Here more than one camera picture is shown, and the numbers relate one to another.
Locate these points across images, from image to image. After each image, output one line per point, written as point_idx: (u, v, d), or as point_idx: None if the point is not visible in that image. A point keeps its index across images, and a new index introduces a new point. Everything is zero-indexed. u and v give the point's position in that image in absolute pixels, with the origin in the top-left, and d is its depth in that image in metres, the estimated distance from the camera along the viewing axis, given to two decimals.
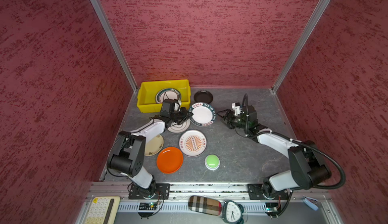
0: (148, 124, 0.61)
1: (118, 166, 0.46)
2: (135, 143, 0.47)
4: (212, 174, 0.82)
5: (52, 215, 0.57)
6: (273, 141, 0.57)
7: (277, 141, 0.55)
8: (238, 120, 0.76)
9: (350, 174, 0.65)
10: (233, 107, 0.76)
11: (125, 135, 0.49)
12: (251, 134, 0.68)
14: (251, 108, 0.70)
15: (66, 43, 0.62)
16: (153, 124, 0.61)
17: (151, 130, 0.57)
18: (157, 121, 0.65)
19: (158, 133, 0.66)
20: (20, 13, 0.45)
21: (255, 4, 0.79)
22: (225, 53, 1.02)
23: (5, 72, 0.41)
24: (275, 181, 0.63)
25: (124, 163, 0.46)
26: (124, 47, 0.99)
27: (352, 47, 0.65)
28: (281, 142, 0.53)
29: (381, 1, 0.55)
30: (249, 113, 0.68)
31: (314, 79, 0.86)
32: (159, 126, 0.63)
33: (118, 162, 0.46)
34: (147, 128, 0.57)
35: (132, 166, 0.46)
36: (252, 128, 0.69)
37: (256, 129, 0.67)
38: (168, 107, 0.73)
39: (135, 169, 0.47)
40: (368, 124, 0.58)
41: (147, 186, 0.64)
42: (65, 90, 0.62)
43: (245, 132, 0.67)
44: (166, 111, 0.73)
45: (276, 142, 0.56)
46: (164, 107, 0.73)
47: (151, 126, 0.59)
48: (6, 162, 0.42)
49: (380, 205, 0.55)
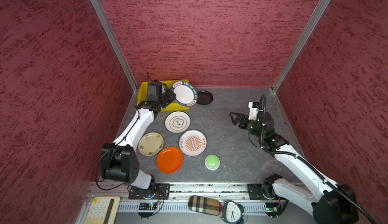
0: (132, 123, 0.52)
1: (114, 176, 0.45)
2: (122, 155, 0.43)
4: (212, 174, 0.82)
5: (52, 215, 0.57)
6: (299, 170, 0.48)
7: (305, 173, 0.47)
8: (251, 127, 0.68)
9: (350, 174, 0.65)
10: (249, 107, 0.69)
11: (110, 147, 0.44)
12: (267, 146, 0.58)
14: (269, 116, 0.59)
15: (66, 43, 0.62)
16: (137, 122, 0.53)
17: (137, 131, 0.50)
18: (143, 114, 0.56)
19: (147, 125, 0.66)
20: (20, 13, 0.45)
21: (255, 4, 0.79)
22: (225, 53, 1.02)
23: (6, 72, 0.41)
24: (283, 193, 0.60)
25: (119, 174, 0.44)
26: (124, 47, 0.99)
27: (352, 47, 0.65)
28: (311, 177, 0.45)
29: (381, 1, 0.55)
30: (265, 122, 0.58)
31: (314, 79, 0.86)
32: (146, 118, 0.55)
33: (111, 172, 0.45)
34: (133, 131, 0.50)
35: (128, 176, 0.44)
36: (269, 139, 0.59)
37: (274, 141, 0.58)
38: (156, 90, 0.64)
39: (132, 176, 0.45)
40: (368, 124, 0.58)
41: (147, 187, 0.64)
42: (65, 90, 0.62)
43: (260, 144, 0.61)
44: (153, 95, 0.65)
45: (302, 172, 0.48)
46: (151, 92, 0.64)
47: (138, 124, 0.52)
48: (6, 163, 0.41)
49: (381, 205, 0.54)
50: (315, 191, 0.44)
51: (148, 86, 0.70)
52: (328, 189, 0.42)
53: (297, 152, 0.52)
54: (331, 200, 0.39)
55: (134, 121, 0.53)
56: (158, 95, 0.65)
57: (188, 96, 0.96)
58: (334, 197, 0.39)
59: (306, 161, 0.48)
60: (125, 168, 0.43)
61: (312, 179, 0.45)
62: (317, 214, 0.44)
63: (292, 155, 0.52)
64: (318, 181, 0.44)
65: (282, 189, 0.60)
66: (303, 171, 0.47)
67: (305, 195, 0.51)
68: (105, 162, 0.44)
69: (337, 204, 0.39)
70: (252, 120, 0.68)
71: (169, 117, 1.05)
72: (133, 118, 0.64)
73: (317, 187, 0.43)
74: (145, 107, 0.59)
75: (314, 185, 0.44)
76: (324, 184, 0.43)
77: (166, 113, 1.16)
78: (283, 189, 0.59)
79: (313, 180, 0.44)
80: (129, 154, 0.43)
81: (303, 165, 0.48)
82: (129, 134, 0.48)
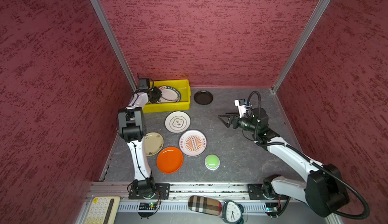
0: (134, 99, 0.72)
1: (131, 133, 0.60)
2: (135, 115, 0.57)
4: (212, 174, 0.82)
5: (52, 215, 0.57)
6: (288, 157, 0.52)
7: (292, 158, 0.50)
8: (245, 124, 0.69)
9: (350, 173, 0.65)
10: (237, 106, 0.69)
11: (125, 110, 0.60)
12: (260, 140, 0.62)
14: (263, 113, 0.63)
15: (66, 43, 0.62)
16: (139, 97, 0.71)
17: (140, 102, 0.68)
18: (141, 93, 0.75)
19: (145, 103, 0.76)
20: (20, 13, 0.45)
21: (255, 4, 0.79)
22: (225, 53, 1.02)
23: (5, 72, 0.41)
24: (280, 189, 0.61)
25: (134, 129, 0.60)
26: (124, 47, 0.99)
27: (351, 47, 0.65)
28: (298, 161, 0.48)
29: (381, 1, 0.55)
30: (260, 118, 0.61)
31: (314, 79, 0.86)
32: (144, 96, 0.74)
33: (129, 130, 0.60)
34: (137, 102, 0.67)
35: (141, 128, 0.60)
36: (261, 134, 0.63)
37: (267, 135, 0.62)
38: (146, 83, 0.85)
39: (144, 130, 0.61)
40: (368, 124, 0.59)
41: (147, 175, 0.66)
42: (65, 90, 0.62)
43: (255, 138, 0.64)
44: (144, 86, 0.85)
45: (291, 159, 0.51)
46: (142, 84, 0.85)
47: (140, 98, 0.71)
48: (6, 162, 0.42)
49: (380, 205, 0.55)
50: (303, 173, 0.46)
51: (140, 79, 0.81)
52: (314, 169, 0.44)
53: (285, 141, 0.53)
54: (317, 178, 0.41)
55: (135, 97, 0.71)
56: (148, 87, 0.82)
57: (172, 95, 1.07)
58: (319, 174, 0.42)
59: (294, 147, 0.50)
60: (138, 124, 0.60)
61: (299, 162, 0.48)
62: (309, 197, 0.45)
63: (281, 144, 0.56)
64: (305, 164, 0.46)
65: (278, 184, 0.61)
66: (291, 157, 0.50)
67: (299, 184, 0.53)
68: (122, 122, 0.59)
69: (323, 181, 0.41)
70: (244, 118, 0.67)
71: (169, 118, 1.04)
72: (133, 96, 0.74)
73: (304, 169, 0.46)
74: (140, 92, 0.77)
75: (302, 168, 0.46)
76: (309, 165, 0.46)
77: (166, 113, 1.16)
78: (281, 185, 0.60)
79: (301, 164, 0.47)
80: (140, 112, 0.60)
81: (291, 152, 0.51)
82: (136, 103, 0.66)
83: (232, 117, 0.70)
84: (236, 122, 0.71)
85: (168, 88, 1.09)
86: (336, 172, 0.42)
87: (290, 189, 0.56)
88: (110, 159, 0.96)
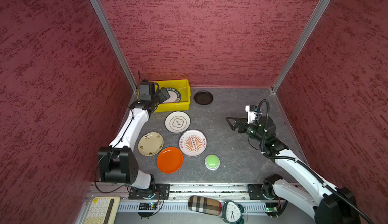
0: (127, 125, 0.52)
1: (114, 178, 0.44)
2: (120, 157, 0.42)
4: (212, 174, 0.82)
5: (52, 215, 0.57)
6: (298, 173, 0.49)
7: (304, 176, 0.48)
8: (250, 132, 0.68)
9: (350, 174, 0.65)
10: (247, 111, 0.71)
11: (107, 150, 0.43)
12: (268, 151, 0.59)
14: (271, 122, 0.60)
15: (66, 43, 0.62)
16: (133, 122, 0.53)
17: (133, 131, 0.50)
18: (137, 114, 0.56)
19: (142, 125, 0.57)
20: (20, 13, 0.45)
21: (255, 4, 0.79)
22: (225, 53, 1.02)
23: (6, 72, 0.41)
24: (285, 196, 0.59)
25: (118, 175, 0.44)
26: (124, 47, 0.99)
27: (352, 47, 0.65)
28: (310, 180, 0.46)
29: (381, 1, 0.55)
30: (268, 127, 0.58)
31: (314, 79, 0.86)
32: (141, 118, 0.55)
33: (113, 175, 0.44)
34: (128, 132, 0.49)
35: (128, 176, 0.43)
36: (269, 144, 0.60)
37: (274, 146, 0.59)
38: (149, 90, 0.64)
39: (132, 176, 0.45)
40: (368, 124, 0.58)
41: (147, 186, 0.64)
42: (65, 90, 0.62)
43: (261, 149, 0.62)
44: (146, 95, 0.64)
45: (301, 177, 0.48)
46: (143, 91, 0.64)
47: (133, 124, 0.52)
48: (6, 162, 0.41)
49: (381, 205, 0.54)
50: (315, 195, 0.45)
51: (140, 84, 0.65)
52: (328, 192, 0.42)
53: (296, 156, 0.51)
54: (331, 203, 0.40)
55: (129, 122, 0.52)
56: (150, 95, 0.64)
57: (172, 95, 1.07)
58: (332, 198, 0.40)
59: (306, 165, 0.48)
60: (125, 169, 0.43)
61: (311, 182, 0.46)
62: (319, 219, 0.44)
63: (291, 159, 0.53)
64: (318, 185, 0.44)
65: (284, 191, 0.59)
66: (302, 175, 0.48)
67: (306, 198, 0.51)
68: (104, 166, 0.43)
69: (337, 207, 0.39)
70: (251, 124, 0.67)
71: (168, 117, 1.05)
72: (127, 119, 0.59)
73: (317, 191, 0.44)
74: (137, 108, 0.58)
75: (314, 189, 0.45)
76: (323, 187, 0.43)
77: (166, 113, 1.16)
78: (284, 190, 0.59)
79: (313, 184, 0.45)
80: (127, 155, 0.42)
81: (303, 170, 0.49)
82: (126, 135, 0.48)
83: (238, 121, 0.69)
84: (242, 127, 0.70)
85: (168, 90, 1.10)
86: (351, 195, 0.41)
87: (294, 198, 0.55)
88: None
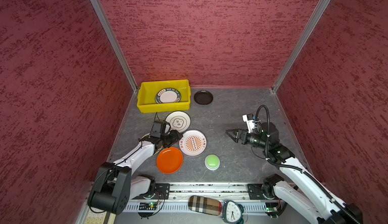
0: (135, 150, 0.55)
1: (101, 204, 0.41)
2: (118, 176, 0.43)
4: (212, 174, 0.82)
5: (52, 215, 0.57)
6: (305, 185, 0.48)
7: (311, 189, 0.46)
8: (254, 140, 0.66)
9: (350, 174, 0.65)
10: (245, 121, 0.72)
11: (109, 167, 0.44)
12: (272, 158, 0.57)
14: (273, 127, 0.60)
15: (66, 43, 0.62)
16: (141, 149, 0.56)
17: (138, 157, 0.52)
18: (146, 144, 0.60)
19: (146, 158, 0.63)
20: (20, 13, 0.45)
21: (255, 4, 0.79)
22: (225, 53, 1.02)
23: (5, 72, 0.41)
24: (286, 199, 0.59)
25: (108, 199, 0.41)
26: (124, 47, 0.99)
27: (351, 48, 0.65)
28: (318, 194, 0.45)
29: (380, 1, 0.55)
30: (270, 132, 0.58)
31: (314, 79, 0.86)
32: (147, 150, 0.58)
33: (101, 198, 0.42)
34: (134, 156, 0.52)
35: (116, 203, 0.41)
36: (275, 151, 0.58)
37: (279, 153, 0.57)
38: (160, 128, 0.70)
39: (119, 205, 0.42)
40: (368, 124, 0.59)
41: (145, 190, 0.63)
42: (65, 90, 0.62)
43: (266, 156, 0.60)
44: (157, 132, 0.70)
45: (307, 188, 0.48)
46: (155, 128, 0.71)
47: (140, 151, 0.55)
48: (6, 162, 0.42)
49: (380, 205, 0.55)
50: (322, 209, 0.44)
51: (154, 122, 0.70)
52: (335, 209, 0.41)
53: (303, 167, 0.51)
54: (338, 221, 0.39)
55: (136, 149, 0.56)
56: (161, 133, 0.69)
57: (171, 95, 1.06)
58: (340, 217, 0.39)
59: (313, 177, 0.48)
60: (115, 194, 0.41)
61: (319, 196, 0.45)
62: None
63: (298, 170, 0.51)
64: (325, 199, 0.43)
65: (285, 195, 0.59)
66: (309, 187, 0.47)
67: (310, 207, 0.51)
68: (99, 183, 0.43)
69: None
70: (253, 133, 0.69)
71: (169, 117, 1.05)
72: (136, 146, 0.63)
73: (324, 206, 0.43)
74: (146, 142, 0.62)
75: (321, 204, 0.44)
76: (331, 203, 0.43)
77: (166, 113, 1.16)
78: (285, 193, 0.59)
79: (321, 198, 0.44)
80: (124, 177, 0.42)
81: (310, 181, 0.48)
82: (131, 158, 0.50)
83: (240, 132, 0.67)
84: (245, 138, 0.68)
85: (168, 90, 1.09)
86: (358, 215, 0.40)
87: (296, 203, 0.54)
88: (110, 159, 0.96)
